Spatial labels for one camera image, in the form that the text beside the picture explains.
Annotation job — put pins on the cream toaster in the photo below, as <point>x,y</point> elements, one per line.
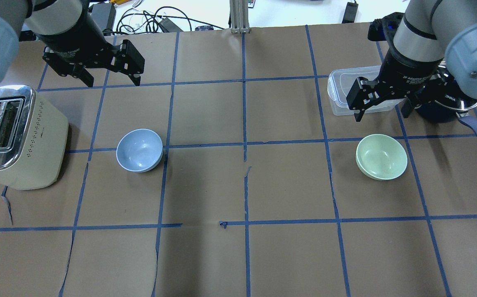
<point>33,137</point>

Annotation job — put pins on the black power brick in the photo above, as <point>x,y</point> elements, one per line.
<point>103,14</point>

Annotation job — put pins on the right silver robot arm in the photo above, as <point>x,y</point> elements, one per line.
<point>427,33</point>

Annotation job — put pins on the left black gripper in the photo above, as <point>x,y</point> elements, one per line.
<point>70,42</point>

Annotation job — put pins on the clear plastic container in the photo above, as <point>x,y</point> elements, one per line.
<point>340,82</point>

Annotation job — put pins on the aluminium frame post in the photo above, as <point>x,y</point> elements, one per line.
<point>239,16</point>

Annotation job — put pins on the dark blue saucepan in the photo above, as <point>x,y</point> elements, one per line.
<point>435,113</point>

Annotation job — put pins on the green bowl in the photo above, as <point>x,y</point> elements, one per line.
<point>381,157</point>

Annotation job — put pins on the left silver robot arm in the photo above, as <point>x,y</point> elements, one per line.
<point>42,17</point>

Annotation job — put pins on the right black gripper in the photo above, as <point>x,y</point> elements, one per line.
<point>412,68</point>

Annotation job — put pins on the blue bowl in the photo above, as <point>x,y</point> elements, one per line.
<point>140,150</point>

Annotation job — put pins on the black power adapter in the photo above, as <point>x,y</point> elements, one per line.
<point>350,12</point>

